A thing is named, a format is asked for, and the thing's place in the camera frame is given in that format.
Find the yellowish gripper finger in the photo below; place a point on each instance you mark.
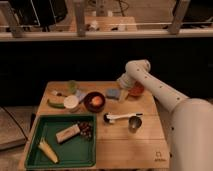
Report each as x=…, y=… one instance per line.
x=123, y=95

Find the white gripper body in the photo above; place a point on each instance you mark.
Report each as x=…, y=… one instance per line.
x=125, y=81

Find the blue sponge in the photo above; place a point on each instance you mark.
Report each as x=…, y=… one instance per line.
x=113, y=93

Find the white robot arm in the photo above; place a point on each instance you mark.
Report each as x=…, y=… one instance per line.
x=191, y=146

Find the small metal cup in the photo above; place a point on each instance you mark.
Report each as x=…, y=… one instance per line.
x=134, y=124

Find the green plastic cup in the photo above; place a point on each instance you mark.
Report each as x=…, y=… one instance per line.
x=72, y=86

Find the orange bowl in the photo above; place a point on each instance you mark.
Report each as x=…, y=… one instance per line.
x=136, y=90

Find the dark red bowl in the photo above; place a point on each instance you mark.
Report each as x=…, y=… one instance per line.
x=88, y=105

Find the wooden folding table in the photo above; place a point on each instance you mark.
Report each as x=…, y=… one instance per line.
x=116, y=146

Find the light blue cloth piece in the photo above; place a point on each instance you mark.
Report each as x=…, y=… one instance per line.
x=80, y=95

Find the dark grape bunch toy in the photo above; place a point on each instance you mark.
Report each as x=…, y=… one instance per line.
x=86, y=130

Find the green plastic tray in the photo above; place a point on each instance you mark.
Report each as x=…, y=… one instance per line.
x=72, y=137

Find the tan rectangular block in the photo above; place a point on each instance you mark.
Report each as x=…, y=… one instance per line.
x=67, y=133

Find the yellow corn toy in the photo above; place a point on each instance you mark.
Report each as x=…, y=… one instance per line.
x=48, y=151

